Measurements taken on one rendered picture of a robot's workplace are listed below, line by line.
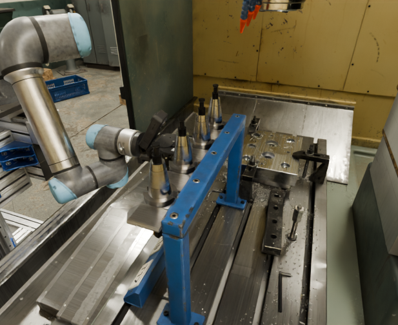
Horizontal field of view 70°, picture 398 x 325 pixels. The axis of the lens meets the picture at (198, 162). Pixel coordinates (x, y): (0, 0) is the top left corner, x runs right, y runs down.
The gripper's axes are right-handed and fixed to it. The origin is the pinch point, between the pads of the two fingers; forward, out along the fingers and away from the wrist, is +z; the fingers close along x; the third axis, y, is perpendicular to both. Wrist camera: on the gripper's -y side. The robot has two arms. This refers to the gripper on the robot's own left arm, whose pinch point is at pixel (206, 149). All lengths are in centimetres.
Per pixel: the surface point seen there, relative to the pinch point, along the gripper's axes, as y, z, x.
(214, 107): -7.5, -1.1, -9.6
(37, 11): 16, -456, -381
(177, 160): -4.4, -2.0, 12.9
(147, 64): 1, -56, -71
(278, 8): -29.2, 10.3, -26.1
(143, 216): -2.3, -1.6, 28.1
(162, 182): -6.3, 0.0, 23.0
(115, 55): 87, -322, -405
